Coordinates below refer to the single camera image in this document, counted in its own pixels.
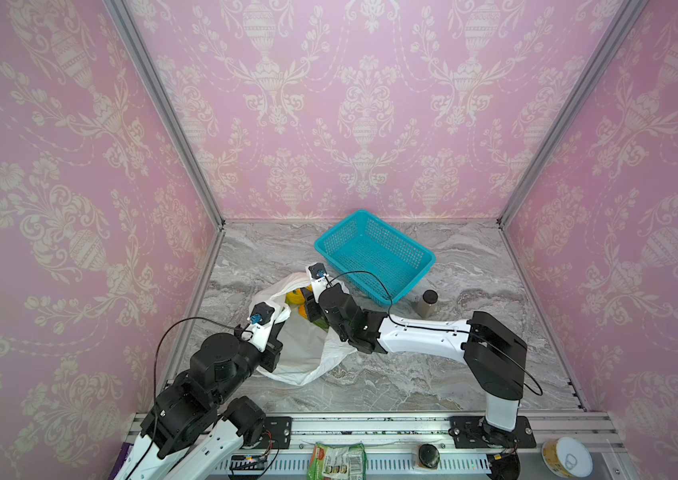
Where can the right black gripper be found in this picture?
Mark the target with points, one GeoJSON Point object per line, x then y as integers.
{"type": "Point", "coordinates": [327, 300]}

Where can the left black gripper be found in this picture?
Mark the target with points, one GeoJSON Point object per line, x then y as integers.
{"type": "Point", "coordinates": [273, 352]}

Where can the white plastic bag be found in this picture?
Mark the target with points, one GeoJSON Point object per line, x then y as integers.
{"type": "Point", "coordinates": [308, 351]}

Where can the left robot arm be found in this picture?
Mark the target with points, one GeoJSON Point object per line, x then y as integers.
{"type": "Point", "coordinates": [195, 423]}

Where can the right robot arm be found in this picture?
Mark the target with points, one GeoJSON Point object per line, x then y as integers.
{"type": "Point", "coordinates": [494, 353]}

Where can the green fruit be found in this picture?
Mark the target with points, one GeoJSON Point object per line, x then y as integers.
{"type": "Point", "coordinates": [321, 323]}

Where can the yellow fruit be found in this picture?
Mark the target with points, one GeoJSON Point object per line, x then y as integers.
{"type": "Point", "coordinates": [297, 297]}

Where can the teal plastic basket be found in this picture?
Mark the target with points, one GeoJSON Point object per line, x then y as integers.
{"type": "Point", "coordinates": [379, 259]}

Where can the small black-capped bottle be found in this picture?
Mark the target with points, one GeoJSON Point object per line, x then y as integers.
{"type": "Point", "coordinates": [427, 303]}

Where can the green snack packet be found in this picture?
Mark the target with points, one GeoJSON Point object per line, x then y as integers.
{"type": "Point", "coordinates": [338, 462]}

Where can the purple snack packet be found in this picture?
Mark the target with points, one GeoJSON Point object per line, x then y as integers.
{"type": "Point", "coordinates": [123, 454]}

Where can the black-lidded jar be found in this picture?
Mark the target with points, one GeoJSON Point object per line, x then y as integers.
{"type": "Point", "coordinates": [428, 457]}

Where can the white-lidded can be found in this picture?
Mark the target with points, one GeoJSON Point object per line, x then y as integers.
{"type": "Point", "coordinates": [567, 458]}

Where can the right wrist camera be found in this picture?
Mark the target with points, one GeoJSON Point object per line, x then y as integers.
{"type": "Point", "coordinates": [318, 277]}

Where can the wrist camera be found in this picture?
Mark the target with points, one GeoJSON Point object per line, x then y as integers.
{"type": "Point", "coordinates": [318, 277]}
{"type": "Point", "coordinates": [262, 320]}

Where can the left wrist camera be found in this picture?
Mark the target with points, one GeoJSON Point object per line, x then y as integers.
{"type": "Point", "coordinates": [262, 320]}

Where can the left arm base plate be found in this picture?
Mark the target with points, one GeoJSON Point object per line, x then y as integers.
{"type": "Point", "coordinates": [275, 434]}

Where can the aluminium front rail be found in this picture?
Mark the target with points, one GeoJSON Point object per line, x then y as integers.
{"type": "Point", "coordinates": [594, 430]}

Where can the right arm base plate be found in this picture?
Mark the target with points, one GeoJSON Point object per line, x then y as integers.
{"type": "Point", "coordinates": [473, 432]}

